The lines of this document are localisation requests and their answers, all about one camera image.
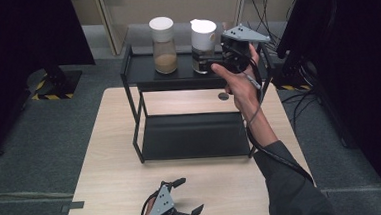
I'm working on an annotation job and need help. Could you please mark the hand-held gripper cable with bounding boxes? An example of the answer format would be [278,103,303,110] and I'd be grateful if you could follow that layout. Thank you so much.
[135,188,163,215]
[239,51,318,192]

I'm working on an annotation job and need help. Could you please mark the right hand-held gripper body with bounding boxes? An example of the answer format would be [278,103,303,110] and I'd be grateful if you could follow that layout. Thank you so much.
[220,22,273,74]

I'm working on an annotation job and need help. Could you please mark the spice jar with orange button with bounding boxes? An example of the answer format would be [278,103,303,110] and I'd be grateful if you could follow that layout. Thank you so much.
[148,15,179,76]

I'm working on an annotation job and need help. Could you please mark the black curtain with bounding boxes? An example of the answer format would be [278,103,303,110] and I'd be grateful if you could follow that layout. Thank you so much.
[273,0,381,213]
[0,0,101,160]

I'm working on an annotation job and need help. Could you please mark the beige partition panel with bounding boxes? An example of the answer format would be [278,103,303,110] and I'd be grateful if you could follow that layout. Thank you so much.
[70,0,309,59]

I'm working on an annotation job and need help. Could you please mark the right hand-held gripper cable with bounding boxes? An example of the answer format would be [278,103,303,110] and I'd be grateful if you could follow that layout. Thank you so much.
[239,51,318,192]

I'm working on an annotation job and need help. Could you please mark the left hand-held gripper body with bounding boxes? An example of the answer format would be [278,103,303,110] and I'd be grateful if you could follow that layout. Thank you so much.
[144,183,194,215]

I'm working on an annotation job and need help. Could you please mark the spice jar with yellow button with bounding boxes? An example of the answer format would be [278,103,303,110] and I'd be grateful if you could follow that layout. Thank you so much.
[188,17,220,76]

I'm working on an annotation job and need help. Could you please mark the hazard striped stand base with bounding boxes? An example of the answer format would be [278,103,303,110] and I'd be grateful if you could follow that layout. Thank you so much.
[276,79,313,94]
[25,65,86,102]

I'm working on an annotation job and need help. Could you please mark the black wall cables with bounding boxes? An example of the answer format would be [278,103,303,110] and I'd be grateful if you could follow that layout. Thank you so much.
[249,0,279,48]

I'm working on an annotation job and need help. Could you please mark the black metal shelf rack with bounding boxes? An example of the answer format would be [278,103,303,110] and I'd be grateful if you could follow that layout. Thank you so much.
[118,35,280,167]

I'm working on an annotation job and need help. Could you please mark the black floor cables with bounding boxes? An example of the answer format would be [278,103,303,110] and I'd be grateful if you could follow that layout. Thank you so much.
[277,62,326,135]

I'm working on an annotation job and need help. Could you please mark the person's right hand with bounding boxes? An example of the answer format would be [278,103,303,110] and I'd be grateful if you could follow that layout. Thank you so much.
[209,43,264,116]

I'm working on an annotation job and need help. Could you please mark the left hand-held gripper cable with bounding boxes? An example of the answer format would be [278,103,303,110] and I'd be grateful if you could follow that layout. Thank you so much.
[135,188,163,215]

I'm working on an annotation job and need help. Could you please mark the dark floor tape piece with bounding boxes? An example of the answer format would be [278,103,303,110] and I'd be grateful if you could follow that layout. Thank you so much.
[60,200,86,214]

